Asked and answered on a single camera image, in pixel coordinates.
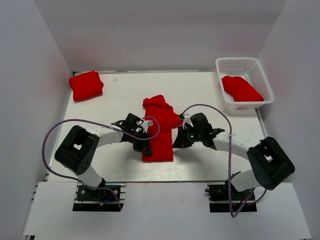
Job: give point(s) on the white plastic mesh basket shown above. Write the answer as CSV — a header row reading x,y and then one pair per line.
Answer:
x,y
250,69

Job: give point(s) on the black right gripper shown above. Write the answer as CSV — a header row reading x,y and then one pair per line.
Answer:
x,y
181,141

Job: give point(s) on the red t-shirt in basket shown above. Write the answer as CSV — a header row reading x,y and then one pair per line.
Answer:
x,y
240,89

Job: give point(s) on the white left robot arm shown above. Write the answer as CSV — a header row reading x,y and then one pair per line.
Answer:
x,y
78,148

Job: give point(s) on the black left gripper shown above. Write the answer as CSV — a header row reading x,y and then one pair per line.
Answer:
x,y
144,147

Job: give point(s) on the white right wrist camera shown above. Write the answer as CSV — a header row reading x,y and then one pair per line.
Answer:
x,y
186,121

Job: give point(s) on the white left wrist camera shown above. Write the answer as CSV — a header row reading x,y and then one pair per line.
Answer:
x,y
146,124

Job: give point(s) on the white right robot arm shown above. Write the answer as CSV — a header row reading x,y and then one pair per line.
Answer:
x,y
270,165

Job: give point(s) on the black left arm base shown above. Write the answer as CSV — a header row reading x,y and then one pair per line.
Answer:
x,y
89,200

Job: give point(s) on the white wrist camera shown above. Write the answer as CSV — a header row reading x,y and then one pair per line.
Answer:
x,y
186,121
146,124

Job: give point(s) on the red t-shirt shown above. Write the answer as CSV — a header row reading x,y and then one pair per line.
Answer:
x,y
240,89
164,121
86,86

